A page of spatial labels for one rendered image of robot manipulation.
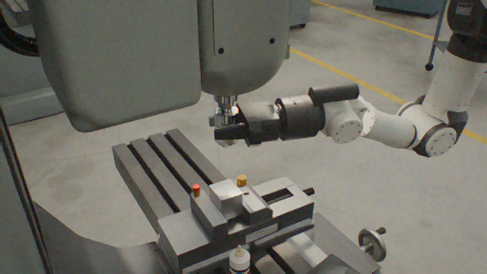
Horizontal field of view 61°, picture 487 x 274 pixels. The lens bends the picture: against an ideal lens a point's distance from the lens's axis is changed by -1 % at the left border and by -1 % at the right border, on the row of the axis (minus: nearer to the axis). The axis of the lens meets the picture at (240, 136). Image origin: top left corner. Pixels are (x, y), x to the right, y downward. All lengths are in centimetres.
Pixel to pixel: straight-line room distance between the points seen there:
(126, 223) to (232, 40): 195
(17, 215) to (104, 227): 193
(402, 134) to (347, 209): 162
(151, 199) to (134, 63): 63
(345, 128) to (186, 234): 40
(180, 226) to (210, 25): 49
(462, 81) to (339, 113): 29
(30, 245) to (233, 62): 38
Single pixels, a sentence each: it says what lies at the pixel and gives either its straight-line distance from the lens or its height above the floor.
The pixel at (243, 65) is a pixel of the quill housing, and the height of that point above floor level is 138.
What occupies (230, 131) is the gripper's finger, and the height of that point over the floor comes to 123.
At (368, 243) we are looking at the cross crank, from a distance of 147.
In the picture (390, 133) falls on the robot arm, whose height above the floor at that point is 117.
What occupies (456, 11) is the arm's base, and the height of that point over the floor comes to 141.
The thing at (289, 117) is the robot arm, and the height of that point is 124.
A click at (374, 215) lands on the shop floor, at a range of 257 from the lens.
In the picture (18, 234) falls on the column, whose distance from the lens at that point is 59.
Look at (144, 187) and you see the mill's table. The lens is 118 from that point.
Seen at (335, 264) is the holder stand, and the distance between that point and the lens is 72.
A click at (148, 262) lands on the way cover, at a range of 106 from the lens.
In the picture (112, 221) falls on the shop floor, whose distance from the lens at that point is 252.
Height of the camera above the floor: 162
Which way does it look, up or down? 31 degrees down
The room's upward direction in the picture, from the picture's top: straight up
